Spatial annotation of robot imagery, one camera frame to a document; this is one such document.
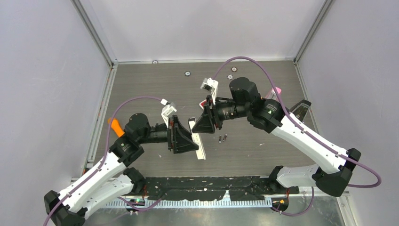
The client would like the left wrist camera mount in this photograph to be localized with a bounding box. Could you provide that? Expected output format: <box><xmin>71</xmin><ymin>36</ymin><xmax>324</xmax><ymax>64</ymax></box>
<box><xmin>160</xmin><ymin>99</ymin><xmax>177</xmax><ymax>128</ymax></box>

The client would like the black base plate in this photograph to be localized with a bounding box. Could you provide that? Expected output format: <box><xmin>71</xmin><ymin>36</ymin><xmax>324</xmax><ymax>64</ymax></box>
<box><xmin>143</xmin><ymin>176</ymin><xmax>299</xmax><ymax>201</ymax></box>

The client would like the orange handle tool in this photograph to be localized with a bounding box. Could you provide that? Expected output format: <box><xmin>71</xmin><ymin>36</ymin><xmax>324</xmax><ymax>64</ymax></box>
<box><xmin>108</xmin><ymin>118</ymin><xmax>125</xmax><ymax>137</ymax></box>

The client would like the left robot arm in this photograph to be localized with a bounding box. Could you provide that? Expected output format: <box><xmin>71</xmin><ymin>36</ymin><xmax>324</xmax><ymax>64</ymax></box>
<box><xmin>44</xmin><ymin>113</ymin><xmax>200</xmax><ymax>226</ymax></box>

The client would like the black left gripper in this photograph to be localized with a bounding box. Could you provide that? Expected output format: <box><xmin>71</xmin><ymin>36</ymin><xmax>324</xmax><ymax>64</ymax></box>
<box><xmin>138</xmin><ymin>115</ymin><xmax>199</xmax><ymax>153</ymax></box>

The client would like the pink metronome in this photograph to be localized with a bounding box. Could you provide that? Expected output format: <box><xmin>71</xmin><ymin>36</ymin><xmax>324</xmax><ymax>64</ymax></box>
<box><xmin>265</xmin><ymin>87</ymin><xmax>281</xmax><ymax>101</ymax></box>

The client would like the white remote control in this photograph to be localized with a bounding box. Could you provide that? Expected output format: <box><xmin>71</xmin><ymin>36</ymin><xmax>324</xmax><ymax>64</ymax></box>
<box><xmin>188</xmin><ymin>117</ymin><xmax>206</xmax><ymax>160</ymax></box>

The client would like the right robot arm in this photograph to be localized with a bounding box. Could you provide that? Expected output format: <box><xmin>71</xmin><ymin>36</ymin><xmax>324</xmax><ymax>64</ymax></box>
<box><xmin>191</xmin><ymin>77</ymin><xmax>361</xmax><ymax>197</ymax></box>

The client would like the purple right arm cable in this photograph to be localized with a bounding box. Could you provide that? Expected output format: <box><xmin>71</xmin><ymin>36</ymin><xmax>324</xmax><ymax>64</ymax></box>
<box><xmin>213</xmin><ymin>56</ymin><xmax>382</xmax><ymax>218</ymax></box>

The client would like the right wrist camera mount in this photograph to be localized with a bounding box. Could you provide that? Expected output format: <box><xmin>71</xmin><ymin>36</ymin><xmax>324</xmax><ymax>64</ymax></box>
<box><xmin>200</xmin><ymin>78</ymin><xmax>219</xmax><ymax>101</ymax></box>

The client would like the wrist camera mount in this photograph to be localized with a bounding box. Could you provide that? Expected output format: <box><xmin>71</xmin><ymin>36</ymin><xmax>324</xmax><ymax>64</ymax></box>
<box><xmin>200</xmin><ymin>78</ymin><xmax>219</xmax><ymax>101</ymax></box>
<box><xmin>160</xmin><ymin>99</ymin><xmax>177</xmax><ymax>128</ymax></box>

